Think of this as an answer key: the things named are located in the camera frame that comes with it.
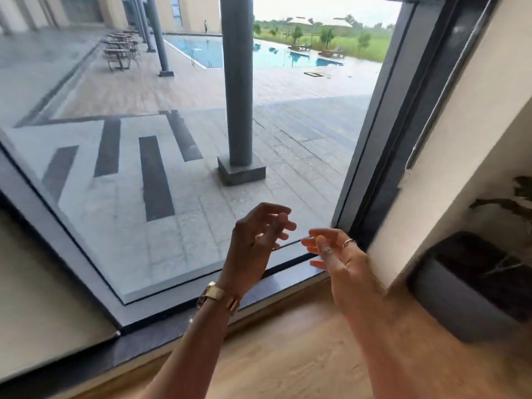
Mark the person's right hand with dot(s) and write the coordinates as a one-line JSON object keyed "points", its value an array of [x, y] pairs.
{"points": [[351, 278]]}

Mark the person's left hand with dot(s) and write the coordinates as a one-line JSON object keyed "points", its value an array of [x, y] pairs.
{"points": [[245, 253]]}

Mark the person's left fingers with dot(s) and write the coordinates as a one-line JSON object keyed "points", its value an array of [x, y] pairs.
{"points": [[270, 226]]}

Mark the person's right fingers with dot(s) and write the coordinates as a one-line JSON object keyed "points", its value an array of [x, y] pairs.
{"points": [[328, 245]]}

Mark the person's left forearm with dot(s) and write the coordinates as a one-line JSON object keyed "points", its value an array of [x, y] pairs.
{"points": [[195, 349]]}

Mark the person's right forearm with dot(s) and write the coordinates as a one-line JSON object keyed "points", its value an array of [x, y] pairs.
{"points": [[407, 353]]}

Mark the gold wristwatch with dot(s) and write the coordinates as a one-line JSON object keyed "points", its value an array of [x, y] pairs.
{"points": [[218, 295]]}

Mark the thick grey square-base pillar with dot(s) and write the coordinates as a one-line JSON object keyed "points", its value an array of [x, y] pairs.
{"points": [[239, 99]]}

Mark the dark grey plant pot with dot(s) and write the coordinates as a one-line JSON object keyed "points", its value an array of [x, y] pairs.
{"points": [[461, 290]]}

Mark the dark floor drain cover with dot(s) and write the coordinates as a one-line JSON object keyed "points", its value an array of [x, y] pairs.
{"points": [[317, 74]]}

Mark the blue swimming pool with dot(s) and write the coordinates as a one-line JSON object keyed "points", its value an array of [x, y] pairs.
{"points": [[266, 53]]}

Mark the wooden poolside sun loungers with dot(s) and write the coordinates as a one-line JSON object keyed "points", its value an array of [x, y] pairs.
{"points": [[318, 50]]}

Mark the metal pool ladder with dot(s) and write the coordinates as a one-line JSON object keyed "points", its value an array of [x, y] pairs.
{"points": [[201, 57]]}

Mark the green potted plant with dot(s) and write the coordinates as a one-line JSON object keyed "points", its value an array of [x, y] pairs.
{"points": [[507, 207]]}

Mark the white gazebo roofs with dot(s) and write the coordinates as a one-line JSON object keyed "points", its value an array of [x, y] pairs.
{"points": [[324, 22]]}

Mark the slim grey outdoor pillar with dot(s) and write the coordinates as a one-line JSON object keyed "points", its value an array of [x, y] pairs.
{"points": [[160, 37]]}

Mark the row of outdoor lounge chairs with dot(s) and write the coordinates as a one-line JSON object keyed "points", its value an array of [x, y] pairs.
{"points": [[120, 51]]}

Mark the dark grey window frame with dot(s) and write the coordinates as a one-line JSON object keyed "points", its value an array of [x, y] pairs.
{"points": [[166, 305]]}

